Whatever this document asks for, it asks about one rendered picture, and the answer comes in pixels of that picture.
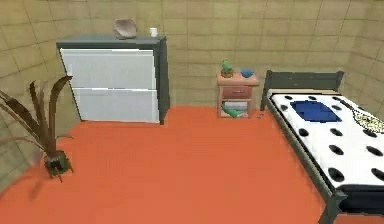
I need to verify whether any blue pillow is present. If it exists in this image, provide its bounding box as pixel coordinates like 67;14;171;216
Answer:
289;100;343;123

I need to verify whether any grey white chest of drawers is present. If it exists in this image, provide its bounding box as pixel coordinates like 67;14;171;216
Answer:
55;34;171;126

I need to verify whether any green bottle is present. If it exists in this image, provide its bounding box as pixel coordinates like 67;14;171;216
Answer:
221;103;249;119

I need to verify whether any pink wooden bedside table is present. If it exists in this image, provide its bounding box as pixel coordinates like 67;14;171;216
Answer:
216;71;260;120

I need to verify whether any yellow speckled cloth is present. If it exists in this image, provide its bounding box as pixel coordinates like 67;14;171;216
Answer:
352;105;384;135

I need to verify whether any brown house plant in pot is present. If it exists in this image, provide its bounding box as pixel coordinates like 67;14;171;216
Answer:
0;75;75;184

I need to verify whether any grey stone-like vessel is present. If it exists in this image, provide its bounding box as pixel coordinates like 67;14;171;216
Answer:
113;18;138;41

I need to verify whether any small green potted cactus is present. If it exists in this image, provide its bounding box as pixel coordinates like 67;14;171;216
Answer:
220;59;235;79

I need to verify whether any grey bed with dotted mattress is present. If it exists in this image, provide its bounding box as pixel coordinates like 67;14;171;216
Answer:
259;69;384;224

